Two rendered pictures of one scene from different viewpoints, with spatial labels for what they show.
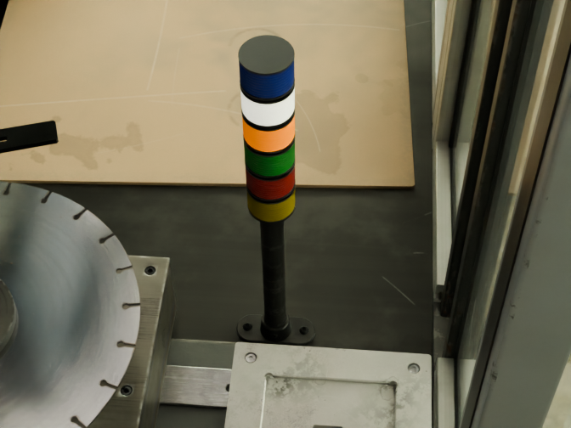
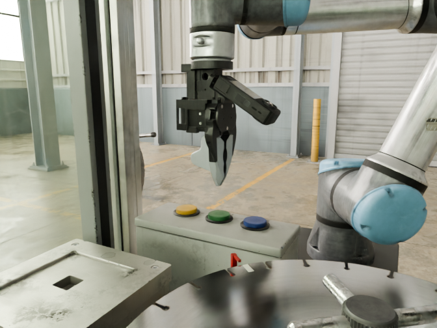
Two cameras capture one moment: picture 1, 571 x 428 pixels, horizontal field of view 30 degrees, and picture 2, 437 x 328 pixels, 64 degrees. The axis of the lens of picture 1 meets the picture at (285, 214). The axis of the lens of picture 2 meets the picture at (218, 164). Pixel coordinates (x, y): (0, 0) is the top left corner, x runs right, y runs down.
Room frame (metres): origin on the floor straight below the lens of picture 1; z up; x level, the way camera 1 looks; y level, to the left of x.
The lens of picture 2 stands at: (0.71, 0.28, 1.13)
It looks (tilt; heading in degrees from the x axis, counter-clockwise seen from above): 12 degrees down; 202
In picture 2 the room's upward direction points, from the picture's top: straight up
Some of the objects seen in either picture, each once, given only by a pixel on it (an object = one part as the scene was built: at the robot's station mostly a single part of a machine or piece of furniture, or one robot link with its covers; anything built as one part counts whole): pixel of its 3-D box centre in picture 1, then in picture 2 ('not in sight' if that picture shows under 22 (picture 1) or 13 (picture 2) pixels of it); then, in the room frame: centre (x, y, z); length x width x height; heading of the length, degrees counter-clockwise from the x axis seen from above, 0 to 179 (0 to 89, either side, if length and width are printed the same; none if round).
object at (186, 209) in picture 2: not in sight; (186, 212); (0.15, -0.02, 0.90); 0.04 x 0.04 x 0.02
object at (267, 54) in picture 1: (267, 67); not in sight; (0.63, 0.01, 1.14); 0.05 x 0.04 x 0.03; 174
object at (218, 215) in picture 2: not in sight; (218, 218); (0.15, 0.05, 0.90); 0.04 x 0.04 x 0.02
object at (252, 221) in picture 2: not in sight; (254, 225); (0.16, 0.12, 0.90); 0.04 x 0.04 x 0.02
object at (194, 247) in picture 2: not in sight; (214, 259); (0.17, 0.05, 0.82); 0.28 x 0.11 x 0.15; 84
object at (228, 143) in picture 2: not in sight; (214, 157); (0.13, 0.04, 1.01); 0.06 x 0.03 x 0.09; 84
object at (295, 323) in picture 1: (275, 324); not in sight; (0.63, 0.01, 0.76); 0.09 x 0.03 x 0.03; 84
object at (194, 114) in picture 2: not in sight; (208, 98); (0.15, 0.03, 1.11); 0.09 x 0.08 x 0.12; 84
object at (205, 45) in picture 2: not in sight; (211, 49); (0.15, 0.04, 1.19); 0.08 x 0.08 x 0.05
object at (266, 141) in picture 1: (268, 122); not in sight; (0.63, 0.01, 1.08); 0.05 x 0.04 x 0.03; 174
